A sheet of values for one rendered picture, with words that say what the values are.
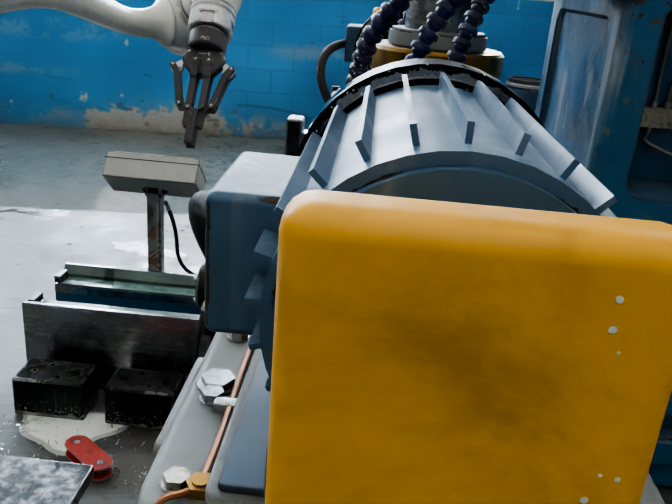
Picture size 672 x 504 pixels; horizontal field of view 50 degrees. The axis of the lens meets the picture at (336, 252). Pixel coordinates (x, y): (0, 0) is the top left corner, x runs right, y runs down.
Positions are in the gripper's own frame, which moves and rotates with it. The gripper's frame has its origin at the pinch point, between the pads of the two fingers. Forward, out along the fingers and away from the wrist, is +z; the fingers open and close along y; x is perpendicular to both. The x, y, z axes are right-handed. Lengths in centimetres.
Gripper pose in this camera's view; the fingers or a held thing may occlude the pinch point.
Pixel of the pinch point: (192, 128)
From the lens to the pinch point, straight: 139.8
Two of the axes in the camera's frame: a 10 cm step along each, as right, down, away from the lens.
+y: 9.9, 1.0, -0.3
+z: -1.0, 9.4, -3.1
